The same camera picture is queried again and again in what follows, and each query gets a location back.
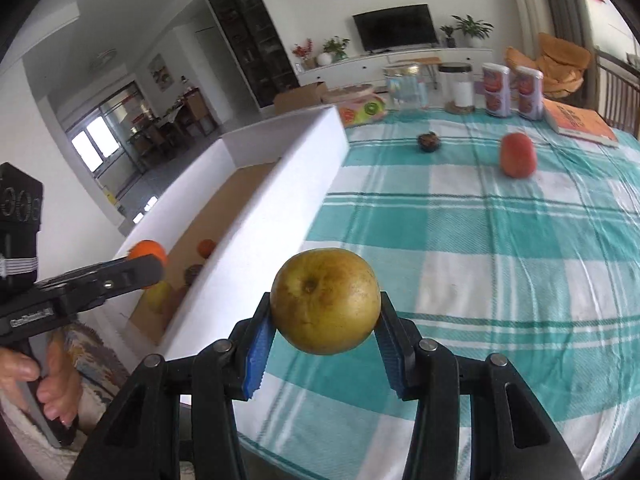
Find wooden chair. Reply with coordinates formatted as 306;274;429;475
592;45;640;138

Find patterned cloth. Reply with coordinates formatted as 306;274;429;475
0;322;132;463

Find colourful fruit-print pouch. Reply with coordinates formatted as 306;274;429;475
322;85;387;127

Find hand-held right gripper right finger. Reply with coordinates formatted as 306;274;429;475
372;291;583;480

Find person's left hand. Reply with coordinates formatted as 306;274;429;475
0;329;82;423

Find large green potted plant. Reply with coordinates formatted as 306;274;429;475
452;14;495;48

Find white can with orange label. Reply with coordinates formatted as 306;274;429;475
515;66;545;121
481;63;512;118

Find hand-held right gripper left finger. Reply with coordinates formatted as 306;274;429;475
65;292;276;480

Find large red-orange orange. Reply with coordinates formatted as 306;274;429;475
500;132;538;179

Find red flower plant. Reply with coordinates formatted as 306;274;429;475
291;39;313;68

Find white tv cabinet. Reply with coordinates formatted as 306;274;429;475
297;47;493;88

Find white rectangular box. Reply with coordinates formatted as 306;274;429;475
116;105;351;361

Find black television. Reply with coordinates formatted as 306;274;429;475
352;4;440;52

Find clear jar with black lid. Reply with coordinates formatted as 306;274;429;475
438;62;476;114

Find green plant in white vase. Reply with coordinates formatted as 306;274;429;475
316;36;351;66

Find cardboard box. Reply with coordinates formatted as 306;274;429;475
273;81;328;115

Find clear jar with gold lid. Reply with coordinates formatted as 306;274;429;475
384;61;426;111

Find orange book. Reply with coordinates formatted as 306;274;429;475
542;98;621;148

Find orange cushion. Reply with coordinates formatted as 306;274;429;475
505;32;592;100

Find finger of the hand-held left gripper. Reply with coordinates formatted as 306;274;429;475
100;254;166;302

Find framed wall picture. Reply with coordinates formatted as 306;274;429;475
148;53;174;92

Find wooden dining table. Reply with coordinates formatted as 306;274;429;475
130;87;219;161

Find yellow-green pear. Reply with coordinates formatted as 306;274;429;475
270;247;382;356
141;280;174;313

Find dark display cabinet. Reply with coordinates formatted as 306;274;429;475
205;0;301;109

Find teal checkered tablecloth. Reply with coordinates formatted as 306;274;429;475
227;105;640;480

